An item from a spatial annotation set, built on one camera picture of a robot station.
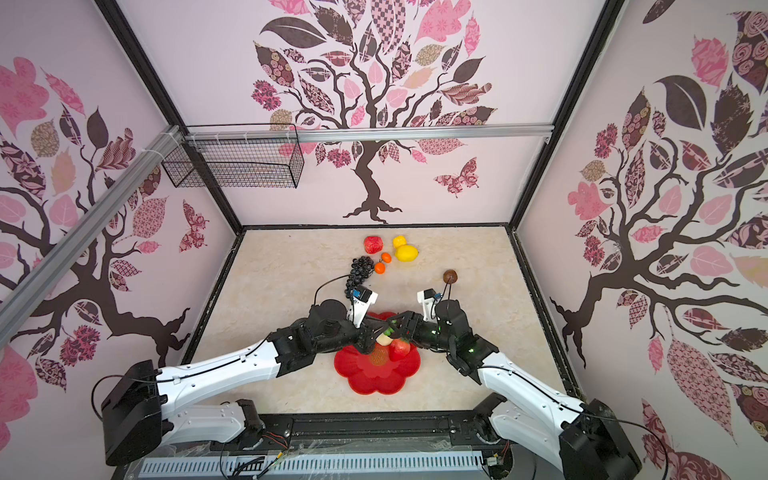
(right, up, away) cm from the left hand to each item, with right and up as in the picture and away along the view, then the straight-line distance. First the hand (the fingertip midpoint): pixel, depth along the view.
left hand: (385, 331), depth 74 cm
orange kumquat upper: (0, +18, +33) cm, 37 cm away
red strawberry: (+3, -8, +9) cm, 12 cm away
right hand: (+1, +1, +2) cm, 3 cm away
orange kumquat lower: (-3, +15, +30) cm, 34 cm away
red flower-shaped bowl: (-3, -14, +9) cm, 17 cm away
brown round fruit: (+22, +12, +26) cm, 36 cm away
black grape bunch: (-9, +14, +29) cm, 33 cm away
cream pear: (0, -3, +3) cm, 5 cm away
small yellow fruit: (+4, +24, +36) cm, 44 cm away
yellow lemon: (+7, +20, +33) cm, 40 cm away
